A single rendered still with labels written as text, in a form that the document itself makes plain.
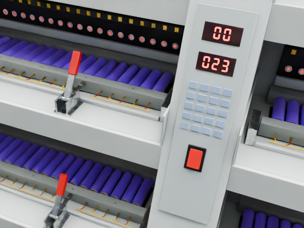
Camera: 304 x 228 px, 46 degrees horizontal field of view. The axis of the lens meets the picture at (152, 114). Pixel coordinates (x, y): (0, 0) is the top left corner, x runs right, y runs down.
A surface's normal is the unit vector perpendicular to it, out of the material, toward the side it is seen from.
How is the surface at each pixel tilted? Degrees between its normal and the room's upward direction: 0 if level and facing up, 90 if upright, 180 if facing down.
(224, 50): 90
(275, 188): 110
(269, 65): 90
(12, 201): 20
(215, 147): 90
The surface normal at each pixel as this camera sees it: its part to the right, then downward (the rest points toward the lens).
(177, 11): -0.34, 0.53
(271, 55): -0.30, 0.22
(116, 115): 0.05, -0.81
